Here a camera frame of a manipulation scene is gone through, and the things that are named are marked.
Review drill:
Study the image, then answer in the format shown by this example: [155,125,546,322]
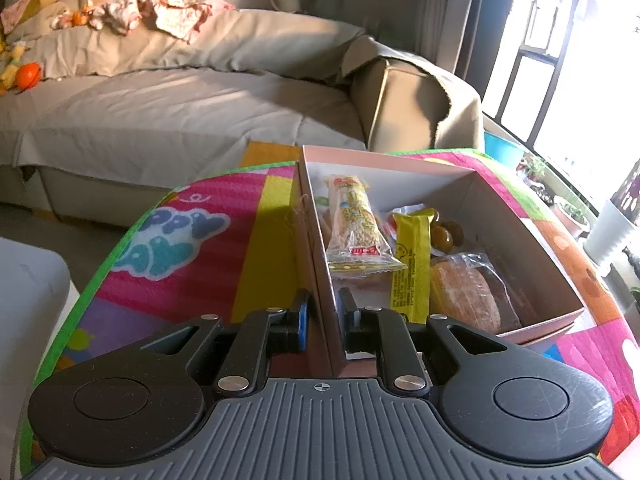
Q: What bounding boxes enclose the yellow snack bar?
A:
[390,206,435,324]

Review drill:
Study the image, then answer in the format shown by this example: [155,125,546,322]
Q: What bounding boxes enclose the peanut brittle bar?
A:
[324,174,406,280]

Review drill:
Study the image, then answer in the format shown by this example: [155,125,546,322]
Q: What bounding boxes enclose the brown bread loaf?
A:
[430,252,522,335]

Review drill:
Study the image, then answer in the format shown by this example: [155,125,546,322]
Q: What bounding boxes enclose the pink cardboard gift box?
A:
[297,146,585,377]

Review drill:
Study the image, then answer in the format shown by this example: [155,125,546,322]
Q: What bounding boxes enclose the colourful cartoon play mat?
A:
[37,150,639,479]

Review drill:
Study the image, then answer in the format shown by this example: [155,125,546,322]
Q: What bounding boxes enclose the teal plastic basin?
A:
[484,131,524,170]

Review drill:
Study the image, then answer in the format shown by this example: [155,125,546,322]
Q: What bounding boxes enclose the beige draped armchair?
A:
[341,36,484,153]

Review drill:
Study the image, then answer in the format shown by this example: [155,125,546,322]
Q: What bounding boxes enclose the pink potted plant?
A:
[551,195,590,238]

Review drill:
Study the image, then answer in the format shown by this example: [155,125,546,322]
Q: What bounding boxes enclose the grey sofa bed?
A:
[1,67,366,226]

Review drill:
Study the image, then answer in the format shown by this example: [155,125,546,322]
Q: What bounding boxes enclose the white flower pot stand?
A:
[583,159,640,264]

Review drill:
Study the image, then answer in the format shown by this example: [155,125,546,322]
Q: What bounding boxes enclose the long grey pillow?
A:
[23,9,364,81]

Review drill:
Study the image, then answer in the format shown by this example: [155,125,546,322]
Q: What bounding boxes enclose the pink crumpled clothes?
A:
[88,0,235,44]

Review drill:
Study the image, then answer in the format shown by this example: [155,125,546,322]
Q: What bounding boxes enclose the orange toy ball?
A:
[15,63,42,91]

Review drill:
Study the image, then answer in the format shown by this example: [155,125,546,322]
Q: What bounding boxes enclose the yellow plush toy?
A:
[0,41,26,96]

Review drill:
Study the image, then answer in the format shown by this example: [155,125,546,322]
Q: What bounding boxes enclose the pink yellow cushion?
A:
[1,0,60,35]

